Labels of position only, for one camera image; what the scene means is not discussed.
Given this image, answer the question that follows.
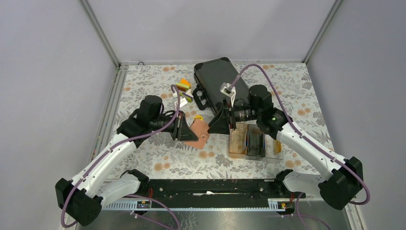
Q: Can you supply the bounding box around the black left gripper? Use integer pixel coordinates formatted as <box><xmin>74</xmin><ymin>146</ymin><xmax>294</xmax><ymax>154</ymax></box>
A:
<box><xmin>150</xmin><ymin>110</ymin><xmax>199</xmax><ymax>141</ymax></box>

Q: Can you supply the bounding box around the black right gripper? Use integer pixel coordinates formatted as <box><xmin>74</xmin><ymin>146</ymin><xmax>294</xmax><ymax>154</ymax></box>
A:
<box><xmin>208</xmin><ymin>98</ymin><xmax>261</xmax><ymax>135</ymax></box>

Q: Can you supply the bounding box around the pink leather card holder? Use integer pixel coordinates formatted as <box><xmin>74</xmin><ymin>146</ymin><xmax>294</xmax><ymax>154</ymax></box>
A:
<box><xmin>184</xmin><ymin>118</ymin><xmax>210</xmax><ymax>150</ymax></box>

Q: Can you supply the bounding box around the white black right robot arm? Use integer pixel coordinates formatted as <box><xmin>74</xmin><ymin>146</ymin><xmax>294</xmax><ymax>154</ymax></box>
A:
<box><xmin>208</xmin><ymin>83</ymin><xmax>363</xmax><ymax>210</ymax></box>

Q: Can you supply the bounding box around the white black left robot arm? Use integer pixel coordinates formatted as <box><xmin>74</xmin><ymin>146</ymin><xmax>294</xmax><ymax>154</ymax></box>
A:
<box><xmin>55</xmin><ymin>95</ymin><xmax>198</xmax><ymax>228</ymax></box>

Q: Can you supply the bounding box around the clear acrylic card organizer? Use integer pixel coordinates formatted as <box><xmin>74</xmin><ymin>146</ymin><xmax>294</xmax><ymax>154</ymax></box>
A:
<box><xmin>228</xmin><ymin>123</ymin><xmax>283</xmax><ymax>163</ymax></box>

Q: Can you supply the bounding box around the yellow round token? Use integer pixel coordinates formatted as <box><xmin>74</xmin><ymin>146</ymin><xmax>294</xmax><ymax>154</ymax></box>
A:
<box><xmin>194</xmin><ymin>115</ymin><xmax>203</xmax><ymax>121</ymax></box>

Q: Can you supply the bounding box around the dark grey hard case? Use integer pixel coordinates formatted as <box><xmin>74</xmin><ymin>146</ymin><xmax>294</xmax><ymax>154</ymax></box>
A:
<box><xmin>192</xmin><ymin>57</ymin><xmax>249</xmax><ymax>115</ymax></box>

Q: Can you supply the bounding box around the floral patterned table mat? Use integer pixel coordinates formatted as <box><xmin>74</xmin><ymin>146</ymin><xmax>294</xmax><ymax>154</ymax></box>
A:
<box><xmin>108</xmin><ymin>63</ymin><xmax>333</xmax><ymax>180</ymax></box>

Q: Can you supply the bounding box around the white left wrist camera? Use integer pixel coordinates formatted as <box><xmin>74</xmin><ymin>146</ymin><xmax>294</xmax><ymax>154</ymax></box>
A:
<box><xmin>173</xmin><ymin>98</ymin><xmax>188</xmax><ymax>109</ymax></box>

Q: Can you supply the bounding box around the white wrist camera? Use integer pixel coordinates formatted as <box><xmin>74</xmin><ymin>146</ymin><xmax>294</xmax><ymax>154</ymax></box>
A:
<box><xmin>220</xmin><ymin>82</ymin><xmax>237</xmax><ymax>107</ymax></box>
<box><xmin>173</xmin><ymin>98</ymin><xmax>188</xmax><ymax>109</ymax></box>

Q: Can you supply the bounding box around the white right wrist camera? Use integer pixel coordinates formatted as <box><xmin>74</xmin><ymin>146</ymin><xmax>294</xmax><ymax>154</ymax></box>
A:
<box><xmin>220</xmin><ymin>82</ymin><xmax>237</xmax><ymax>107</ymax></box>

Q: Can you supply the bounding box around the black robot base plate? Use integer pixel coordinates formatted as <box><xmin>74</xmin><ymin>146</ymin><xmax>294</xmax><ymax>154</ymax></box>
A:
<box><xmin>129</xmin><ymin>170</ymin><xmax>300</xmax><ymax>209</ymax></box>

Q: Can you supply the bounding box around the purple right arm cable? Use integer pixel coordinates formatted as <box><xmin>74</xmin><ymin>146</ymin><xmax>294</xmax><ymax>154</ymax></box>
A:
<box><xmin>229</xmin><ymin>64</ymin><xmax>371</xmax><ymax>206</ymax></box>

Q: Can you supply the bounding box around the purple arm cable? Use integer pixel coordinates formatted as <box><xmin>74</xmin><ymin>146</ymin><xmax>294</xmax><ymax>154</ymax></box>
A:
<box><xmin>60</xmin><ymin>84</ymin><xmax>181</xmax><ymax>229</ymax></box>
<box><xmin>229</xmin><ymin>64</ymin><xmax>371</xmax><ymax>206</ymax></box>

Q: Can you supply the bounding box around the aluminium frame rail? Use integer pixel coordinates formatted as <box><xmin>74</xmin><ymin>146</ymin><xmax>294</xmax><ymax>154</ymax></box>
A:
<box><xmin>88</xmin><ymin>62</ymin><xmax>129</xmax><ymax>163</ymax></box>

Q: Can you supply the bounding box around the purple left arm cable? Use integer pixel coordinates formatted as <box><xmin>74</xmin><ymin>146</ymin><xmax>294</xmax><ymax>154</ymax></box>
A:
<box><xmin>60</xmin><ymin>84</ymin><xmax>181</xmax><ymax>229</ymax></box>

